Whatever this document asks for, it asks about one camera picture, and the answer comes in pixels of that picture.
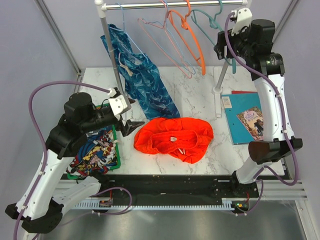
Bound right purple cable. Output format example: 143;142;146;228
223;12;300;217

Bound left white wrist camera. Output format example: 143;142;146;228
108;87;132;118

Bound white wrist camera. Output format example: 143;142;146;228
230;7;253;36
108;87;132;118

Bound orange shorts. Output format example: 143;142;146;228
133;117;214;164

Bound white cable duct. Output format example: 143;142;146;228
71;198;249;211

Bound blue patterned shorts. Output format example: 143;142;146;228
108;24;181;120

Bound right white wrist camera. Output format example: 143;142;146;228
230;7;253;36

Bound silver clothes rack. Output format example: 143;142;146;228
94;0;253;118

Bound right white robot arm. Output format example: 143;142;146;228
214;17;303;197

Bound green plastic basket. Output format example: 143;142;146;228
67;102;122;180

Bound pink illustrated book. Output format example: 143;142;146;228
236;106;264;141

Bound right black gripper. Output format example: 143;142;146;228
214;21;255;60

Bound teal plastic hanger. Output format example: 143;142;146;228
190;0;237;74

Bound teal folder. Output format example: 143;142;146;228
221;93;262;145

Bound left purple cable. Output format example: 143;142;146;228
12;80;134;240

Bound orange plastic hanger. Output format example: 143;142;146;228
167;0;206;76

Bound red book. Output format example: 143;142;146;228
231;90;257;95

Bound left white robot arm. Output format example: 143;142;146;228
5;92;144;234

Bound pink wire hanger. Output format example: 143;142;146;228
137;0;192;79

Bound colourful comic print shorts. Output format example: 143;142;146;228
65;124;119;177

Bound light blue wire hanger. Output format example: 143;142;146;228
115;2;150;57

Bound purple cable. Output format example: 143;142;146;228
223;12;300;217
12;80;134;240

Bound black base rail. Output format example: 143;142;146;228
59;173;261;207

